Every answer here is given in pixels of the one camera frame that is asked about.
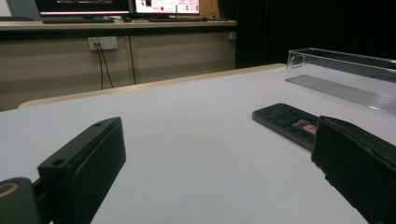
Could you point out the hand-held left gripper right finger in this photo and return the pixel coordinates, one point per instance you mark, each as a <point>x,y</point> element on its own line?
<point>358,161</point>

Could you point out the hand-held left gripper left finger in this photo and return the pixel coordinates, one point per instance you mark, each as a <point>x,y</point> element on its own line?
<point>84,161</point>

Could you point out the clear plastic tray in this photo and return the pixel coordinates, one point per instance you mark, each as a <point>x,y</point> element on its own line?
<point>342,90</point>

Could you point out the dark cartoon print phone case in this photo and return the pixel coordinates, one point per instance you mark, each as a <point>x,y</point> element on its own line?
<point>280,121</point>

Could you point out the black keyboard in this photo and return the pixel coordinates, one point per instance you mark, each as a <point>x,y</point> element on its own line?
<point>174,19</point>
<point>77,20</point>

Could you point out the beige wooden desk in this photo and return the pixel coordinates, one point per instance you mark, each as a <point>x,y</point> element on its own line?
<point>180,53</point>

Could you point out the black computer monitor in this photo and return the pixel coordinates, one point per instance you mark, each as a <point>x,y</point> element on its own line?
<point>168,5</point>
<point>81,5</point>

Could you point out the white wall socket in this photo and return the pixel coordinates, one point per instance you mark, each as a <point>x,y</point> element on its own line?
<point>107,43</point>

